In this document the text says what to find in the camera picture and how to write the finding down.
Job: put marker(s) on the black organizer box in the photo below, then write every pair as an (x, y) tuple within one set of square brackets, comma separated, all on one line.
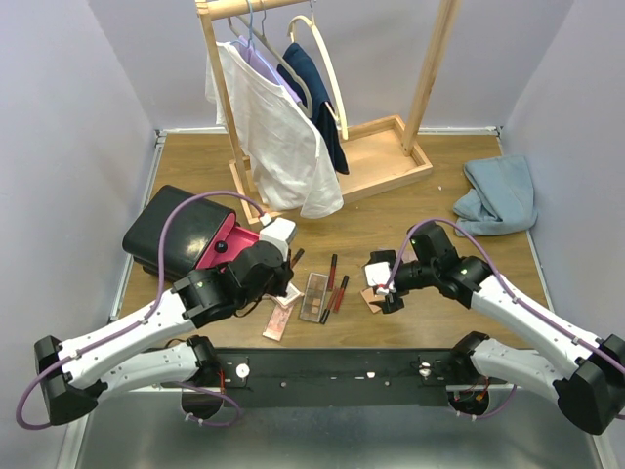
[(186, 236)]

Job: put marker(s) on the lavender shirt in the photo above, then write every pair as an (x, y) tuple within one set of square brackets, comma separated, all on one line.
[(256, 60)]

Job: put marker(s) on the grey hanger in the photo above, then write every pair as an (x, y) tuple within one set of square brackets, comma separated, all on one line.
[(292, 82)]

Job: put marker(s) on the light blue towel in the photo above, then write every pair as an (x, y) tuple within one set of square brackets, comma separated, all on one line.
[(501, 198)]

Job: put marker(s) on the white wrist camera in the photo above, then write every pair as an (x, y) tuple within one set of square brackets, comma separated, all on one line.
[(279, 232), (378, 278)]

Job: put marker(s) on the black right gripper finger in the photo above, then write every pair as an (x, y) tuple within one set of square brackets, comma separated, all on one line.
[(383, 256), (392, 303)]

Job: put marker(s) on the pink drawer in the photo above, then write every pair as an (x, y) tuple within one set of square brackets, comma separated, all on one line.
[(228, 242)]

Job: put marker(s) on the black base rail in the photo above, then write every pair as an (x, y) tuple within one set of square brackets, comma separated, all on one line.
[(280, 377)]

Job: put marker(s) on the brown eyeshadow palette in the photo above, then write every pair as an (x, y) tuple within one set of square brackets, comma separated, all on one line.
[(314, 296)]

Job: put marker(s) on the blue hanger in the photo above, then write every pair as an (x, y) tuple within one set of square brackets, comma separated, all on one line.
[(250, 47)]

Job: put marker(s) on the white t-shirt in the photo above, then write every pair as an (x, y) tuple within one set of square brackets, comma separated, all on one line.
[(290, 164)]

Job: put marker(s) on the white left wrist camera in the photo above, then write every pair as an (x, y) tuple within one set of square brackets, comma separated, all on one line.
[(279, 232)]

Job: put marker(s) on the wooden clothes rack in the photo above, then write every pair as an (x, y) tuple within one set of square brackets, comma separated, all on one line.
[(383, 154)]

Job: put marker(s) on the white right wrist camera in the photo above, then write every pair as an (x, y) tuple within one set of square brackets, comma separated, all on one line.
[(378, 278)]

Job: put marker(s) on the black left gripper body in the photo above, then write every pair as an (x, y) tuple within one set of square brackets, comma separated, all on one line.
[(284, 277)]

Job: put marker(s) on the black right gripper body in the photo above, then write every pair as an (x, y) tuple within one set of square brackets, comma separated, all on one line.
[(414, 275)]

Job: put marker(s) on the navy blue garment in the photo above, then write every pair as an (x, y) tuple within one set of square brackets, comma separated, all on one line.
[(303, 65)]

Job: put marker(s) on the small square blush compact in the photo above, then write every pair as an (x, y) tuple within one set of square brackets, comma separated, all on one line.
[(292, 295)]

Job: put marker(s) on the rose gold square compact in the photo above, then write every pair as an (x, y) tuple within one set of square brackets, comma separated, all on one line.
[(372, 301)]

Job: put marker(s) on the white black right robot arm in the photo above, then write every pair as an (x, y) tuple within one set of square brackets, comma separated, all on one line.
[(577, 370)]

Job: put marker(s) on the cream wooden hanger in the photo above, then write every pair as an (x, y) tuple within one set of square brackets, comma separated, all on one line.
[(339, 112)]

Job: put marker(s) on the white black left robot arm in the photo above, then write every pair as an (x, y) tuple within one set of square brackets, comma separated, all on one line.
[(75, 374)]

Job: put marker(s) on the pink palette lower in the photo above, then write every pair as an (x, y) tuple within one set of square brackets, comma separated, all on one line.
[(277, 322)]

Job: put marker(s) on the dark red lip liner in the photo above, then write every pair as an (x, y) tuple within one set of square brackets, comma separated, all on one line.
[(297, 257)]

